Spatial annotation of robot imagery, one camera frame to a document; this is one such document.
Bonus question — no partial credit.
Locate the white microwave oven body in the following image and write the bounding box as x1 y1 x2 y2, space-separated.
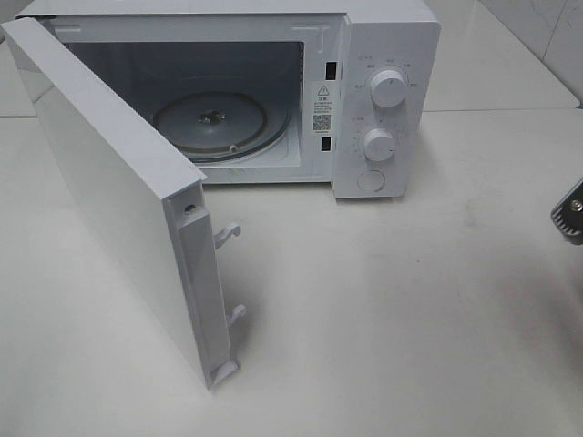
6 1 441 198

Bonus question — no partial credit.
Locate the glass microwave turntable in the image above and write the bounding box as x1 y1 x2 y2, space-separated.
152 91 291 163

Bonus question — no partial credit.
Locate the round white door button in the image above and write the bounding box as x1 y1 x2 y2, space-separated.
357 170 385 192

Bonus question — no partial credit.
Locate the white microwave door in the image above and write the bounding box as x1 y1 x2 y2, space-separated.
1 18 246 388

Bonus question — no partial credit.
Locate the white round knob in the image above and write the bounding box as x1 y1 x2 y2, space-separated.
369 66 408 108
363 128 397 162

